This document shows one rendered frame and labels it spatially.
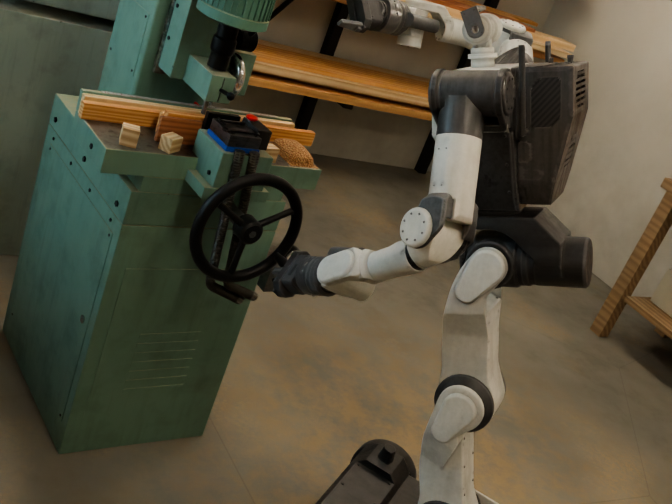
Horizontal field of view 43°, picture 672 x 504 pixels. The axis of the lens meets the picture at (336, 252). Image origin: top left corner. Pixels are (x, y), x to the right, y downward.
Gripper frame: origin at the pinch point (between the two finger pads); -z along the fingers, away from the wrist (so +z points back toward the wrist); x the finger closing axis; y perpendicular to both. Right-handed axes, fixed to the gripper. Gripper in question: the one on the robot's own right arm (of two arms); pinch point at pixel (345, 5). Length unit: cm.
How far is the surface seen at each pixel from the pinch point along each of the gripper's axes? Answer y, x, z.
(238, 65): 31.0, 3.3, -12.5
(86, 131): 35, 25, -55
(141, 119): 35, 20, -40
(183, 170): 28, 36, -34
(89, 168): 55, 26, -46
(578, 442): 72, 116, 149
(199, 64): 26.2, 8.0, -27.5
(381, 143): 233, -81, 231
